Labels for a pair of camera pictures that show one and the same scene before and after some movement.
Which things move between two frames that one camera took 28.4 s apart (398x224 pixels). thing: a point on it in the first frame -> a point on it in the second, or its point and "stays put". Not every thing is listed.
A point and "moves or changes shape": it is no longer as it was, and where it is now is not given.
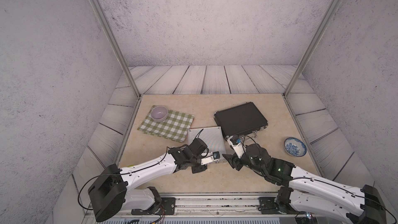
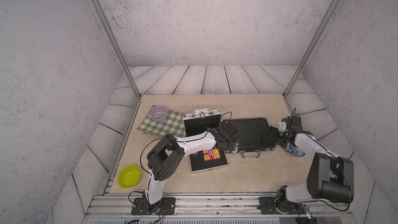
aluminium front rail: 220,207 stays put
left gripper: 201,169 -> 232,139
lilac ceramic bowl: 159,113 stays put
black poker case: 242,120 moves or changes shape
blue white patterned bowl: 295,147 stays put
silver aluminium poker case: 214,138 moves or changes shape
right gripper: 233,159 -> 274,130
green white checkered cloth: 175,127 stays put
